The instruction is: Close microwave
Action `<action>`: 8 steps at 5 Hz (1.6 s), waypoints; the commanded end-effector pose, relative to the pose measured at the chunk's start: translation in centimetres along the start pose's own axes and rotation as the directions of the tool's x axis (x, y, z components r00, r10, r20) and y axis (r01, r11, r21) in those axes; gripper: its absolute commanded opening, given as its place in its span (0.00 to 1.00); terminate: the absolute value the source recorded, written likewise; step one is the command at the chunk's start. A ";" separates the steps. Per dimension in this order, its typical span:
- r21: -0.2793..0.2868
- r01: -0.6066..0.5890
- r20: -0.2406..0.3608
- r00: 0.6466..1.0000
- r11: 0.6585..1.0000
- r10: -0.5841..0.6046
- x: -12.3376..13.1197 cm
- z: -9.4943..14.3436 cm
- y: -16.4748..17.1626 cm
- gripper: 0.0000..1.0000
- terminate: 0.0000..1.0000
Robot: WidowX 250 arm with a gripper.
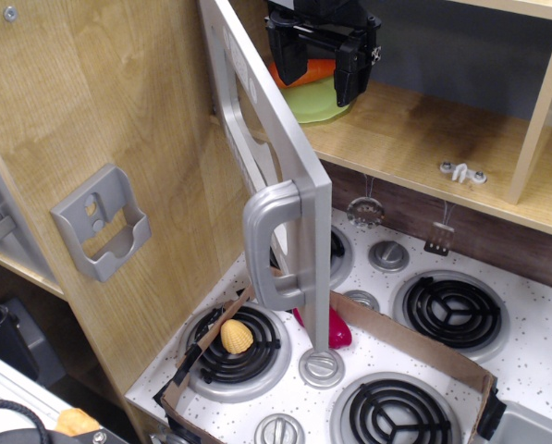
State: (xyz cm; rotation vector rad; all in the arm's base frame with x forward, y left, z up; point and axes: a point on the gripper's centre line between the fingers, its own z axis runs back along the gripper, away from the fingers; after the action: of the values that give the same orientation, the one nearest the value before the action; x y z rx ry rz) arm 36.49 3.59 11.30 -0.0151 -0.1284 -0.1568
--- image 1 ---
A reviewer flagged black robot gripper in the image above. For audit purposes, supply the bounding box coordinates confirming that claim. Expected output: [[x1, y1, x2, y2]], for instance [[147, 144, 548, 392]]
[[266, 1, 382, 106]]

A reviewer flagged grey toy microwave door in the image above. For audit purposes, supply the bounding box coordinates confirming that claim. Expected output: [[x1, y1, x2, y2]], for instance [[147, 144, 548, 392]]
[[199, 1, 332, 352]]

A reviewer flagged orange toy carrot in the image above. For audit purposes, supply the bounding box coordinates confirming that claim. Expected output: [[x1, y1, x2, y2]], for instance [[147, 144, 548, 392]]
[[268, 59, 336, 89]]

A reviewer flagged green toy plate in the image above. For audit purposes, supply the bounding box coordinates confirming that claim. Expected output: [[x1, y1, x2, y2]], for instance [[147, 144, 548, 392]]
[[281, 76, 350, 124]]

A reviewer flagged hanging round strainer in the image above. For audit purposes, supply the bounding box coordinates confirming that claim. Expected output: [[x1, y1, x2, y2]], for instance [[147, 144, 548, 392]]
[[346, 174, 386, 229]]

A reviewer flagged white door latch clip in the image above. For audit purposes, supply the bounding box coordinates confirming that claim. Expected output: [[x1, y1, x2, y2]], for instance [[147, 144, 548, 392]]
[[439, 161, 487, 185]]

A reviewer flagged back grey stove knob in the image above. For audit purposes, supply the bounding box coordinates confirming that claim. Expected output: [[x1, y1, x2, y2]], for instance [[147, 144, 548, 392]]
[[368, 240, 410, 273]]

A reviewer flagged grey stove knob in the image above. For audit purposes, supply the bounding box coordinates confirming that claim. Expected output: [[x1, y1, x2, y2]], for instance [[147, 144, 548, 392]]
[[254, 413, 305, 444], [368, 240, 410, 273], [299, 349, 345, 389]]

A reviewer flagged hanging small spatula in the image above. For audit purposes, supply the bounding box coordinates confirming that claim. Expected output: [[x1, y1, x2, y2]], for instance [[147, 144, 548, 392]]
[[423, 202, 455, 256]]

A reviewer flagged small middle grey knob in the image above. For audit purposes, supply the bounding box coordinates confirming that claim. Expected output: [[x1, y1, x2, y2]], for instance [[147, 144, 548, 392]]
[[345, 290, 380, 312]]

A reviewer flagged magenta toy vegetable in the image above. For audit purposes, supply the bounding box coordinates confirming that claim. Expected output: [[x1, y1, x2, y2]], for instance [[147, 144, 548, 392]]
[[292, 304, 353, 350]]

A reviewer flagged back right black burner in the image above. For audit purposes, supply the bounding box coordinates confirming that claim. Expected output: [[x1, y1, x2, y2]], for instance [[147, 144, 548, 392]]
[[392, 270, 510, 364]]

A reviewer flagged yellow toy corn piece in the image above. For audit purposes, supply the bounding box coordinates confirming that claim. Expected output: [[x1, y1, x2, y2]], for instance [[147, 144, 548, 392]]
[[220, 319, 254, 354]]

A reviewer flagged centre grey stove knob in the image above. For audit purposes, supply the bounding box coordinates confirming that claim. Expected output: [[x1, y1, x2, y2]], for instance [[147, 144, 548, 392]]
[[299, 349, 345, 389]]

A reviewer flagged front left black burner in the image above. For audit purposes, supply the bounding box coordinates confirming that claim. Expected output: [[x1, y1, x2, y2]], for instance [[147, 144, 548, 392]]
[[189, 302, 291, 403]]

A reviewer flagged front right black burner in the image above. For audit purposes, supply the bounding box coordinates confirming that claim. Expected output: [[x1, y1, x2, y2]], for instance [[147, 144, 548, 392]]
[[329, 372, 462, 444]]

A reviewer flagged front grey stove knob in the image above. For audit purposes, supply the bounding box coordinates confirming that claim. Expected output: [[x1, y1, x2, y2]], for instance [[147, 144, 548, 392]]
[[254, 413, 305, 444]]

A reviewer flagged grey toy sink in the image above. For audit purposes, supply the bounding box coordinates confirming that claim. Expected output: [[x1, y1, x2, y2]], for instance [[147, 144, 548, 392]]
[[472, 400, 552, 444]]

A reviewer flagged orange toy food piece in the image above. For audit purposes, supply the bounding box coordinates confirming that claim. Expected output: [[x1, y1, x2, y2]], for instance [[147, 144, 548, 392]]
[[55, 408, 101, 437]]

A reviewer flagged grey wall phone holder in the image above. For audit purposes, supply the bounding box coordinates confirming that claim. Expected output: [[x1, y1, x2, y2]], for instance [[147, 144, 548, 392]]
[[50, 164, 152, 282]]

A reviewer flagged silver wall screw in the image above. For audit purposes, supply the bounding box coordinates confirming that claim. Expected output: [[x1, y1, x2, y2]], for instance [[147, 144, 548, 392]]
[[3, 6, 18, 23]]

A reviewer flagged black cable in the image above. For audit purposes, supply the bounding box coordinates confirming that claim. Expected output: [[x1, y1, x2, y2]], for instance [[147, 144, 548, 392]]
[[0, 399, 54, 444]]

